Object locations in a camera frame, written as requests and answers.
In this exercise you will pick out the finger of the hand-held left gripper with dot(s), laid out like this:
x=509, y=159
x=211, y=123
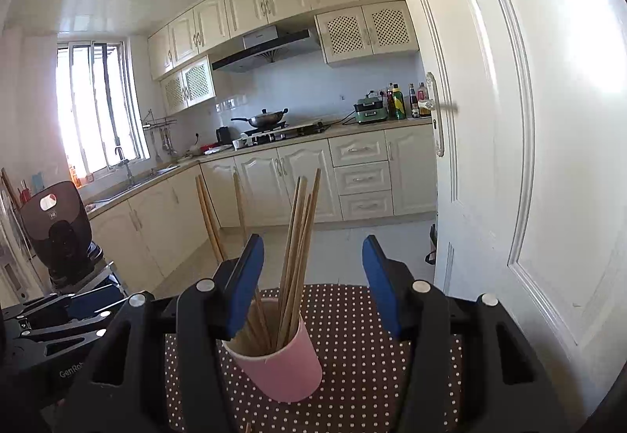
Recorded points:
x=93, y=300
x=59, y=337

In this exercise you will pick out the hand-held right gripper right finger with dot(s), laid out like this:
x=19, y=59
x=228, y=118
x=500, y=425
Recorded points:
x=382, y=286

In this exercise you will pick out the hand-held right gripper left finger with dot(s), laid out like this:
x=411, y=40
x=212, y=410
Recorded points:
x=245, y=286

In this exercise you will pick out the bunch of wooden chopsticks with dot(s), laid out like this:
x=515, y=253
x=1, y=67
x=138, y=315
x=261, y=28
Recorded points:
x=294, y=266

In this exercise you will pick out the pink cup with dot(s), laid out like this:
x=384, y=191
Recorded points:
x=284, y=374

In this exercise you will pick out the black rice cooker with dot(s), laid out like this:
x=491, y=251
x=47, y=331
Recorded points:
x=54, y=227

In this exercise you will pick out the white base cabinets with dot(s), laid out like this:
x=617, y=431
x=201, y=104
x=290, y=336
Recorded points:
x=264, y=183

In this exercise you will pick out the white three-drawer stack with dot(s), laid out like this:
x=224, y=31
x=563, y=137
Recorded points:
x=362, y=178

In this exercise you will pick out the steel kitchen sink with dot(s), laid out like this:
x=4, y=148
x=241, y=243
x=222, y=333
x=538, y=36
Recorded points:
x=142, y=178

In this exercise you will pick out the chrome faucet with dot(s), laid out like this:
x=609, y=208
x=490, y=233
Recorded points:
x=125, y=163

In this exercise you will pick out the red flat dish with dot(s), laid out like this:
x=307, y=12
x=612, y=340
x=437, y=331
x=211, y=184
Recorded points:
x=210, y=149

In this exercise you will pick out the small white mug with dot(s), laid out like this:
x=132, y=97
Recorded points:
x=239, y=143

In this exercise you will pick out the black kettle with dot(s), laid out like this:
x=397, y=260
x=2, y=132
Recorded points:
x=224, y=135

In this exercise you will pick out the black gas stove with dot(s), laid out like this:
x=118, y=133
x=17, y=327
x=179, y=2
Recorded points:
x=289, y=132

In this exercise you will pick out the wok with lid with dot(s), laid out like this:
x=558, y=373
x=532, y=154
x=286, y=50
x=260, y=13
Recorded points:
x=264, y=119

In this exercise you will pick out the green electric cooker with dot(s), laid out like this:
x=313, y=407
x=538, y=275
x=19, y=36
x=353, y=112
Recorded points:
x=371, y=112

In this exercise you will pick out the green bottle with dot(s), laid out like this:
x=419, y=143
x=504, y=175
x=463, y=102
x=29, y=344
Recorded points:
x=398, y=107

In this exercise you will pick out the dark red-capped bottle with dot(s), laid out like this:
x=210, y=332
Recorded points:
x=390, y=100

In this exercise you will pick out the dark sauce bottle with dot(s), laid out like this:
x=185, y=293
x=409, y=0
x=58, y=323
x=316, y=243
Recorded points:
x=414, y=102

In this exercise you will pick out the orange sauce bottle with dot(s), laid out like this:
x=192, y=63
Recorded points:
x=423, y=102

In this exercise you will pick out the kitchen window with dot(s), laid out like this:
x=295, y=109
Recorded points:
x=98, y=109

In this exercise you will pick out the white lattice-door cabinet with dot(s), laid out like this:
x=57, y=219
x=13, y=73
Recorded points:
x=188, y=85
x=367, y=34

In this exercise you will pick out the range hood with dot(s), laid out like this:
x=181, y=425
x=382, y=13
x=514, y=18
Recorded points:
x=264, y=48

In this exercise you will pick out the white panelled door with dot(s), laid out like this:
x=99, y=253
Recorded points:
x=563, y=119

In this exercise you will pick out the wall utensil rack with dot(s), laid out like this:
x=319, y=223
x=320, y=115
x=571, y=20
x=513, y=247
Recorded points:
x=159, y=124

